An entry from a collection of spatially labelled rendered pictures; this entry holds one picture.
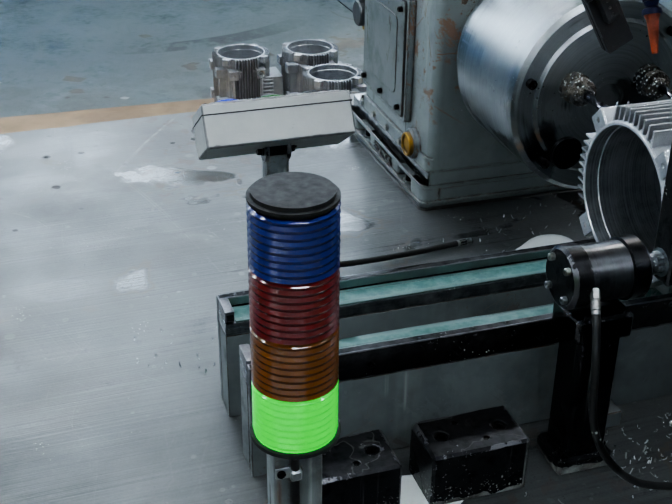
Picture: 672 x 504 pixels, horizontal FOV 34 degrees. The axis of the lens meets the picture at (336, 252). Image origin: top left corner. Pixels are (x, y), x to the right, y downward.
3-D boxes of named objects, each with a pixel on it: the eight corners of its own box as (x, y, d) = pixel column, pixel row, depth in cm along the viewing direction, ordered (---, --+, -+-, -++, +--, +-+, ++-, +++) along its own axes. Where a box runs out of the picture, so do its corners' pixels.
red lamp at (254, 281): (324, 293, 78) (324, 236, 75) (351, 338, 73) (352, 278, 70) (240, 306, 76) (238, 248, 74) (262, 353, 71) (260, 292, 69)
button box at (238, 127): (340, 144, 131) (333, 100, 131) (357, 132, 124) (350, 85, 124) (197, 160, 126) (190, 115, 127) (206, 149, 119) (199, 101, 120)
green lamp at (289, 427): (323, 399, 82) (323, 348, 80) (349, 448, 77) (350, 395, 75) (244, 413, 80) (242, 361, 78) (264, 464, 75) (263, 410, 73)
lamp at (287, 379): (323, 348, 80) (324, 293, 78) (350, 395, 75) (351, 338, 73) (242, 361, 78) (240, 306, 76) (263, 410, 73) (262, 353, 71)
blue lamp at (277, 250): (324, 236, 75) (324, 176, 73) (352, 278, 70) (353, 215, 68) (238, 248, 74) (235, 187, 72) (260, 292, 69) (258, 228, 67)
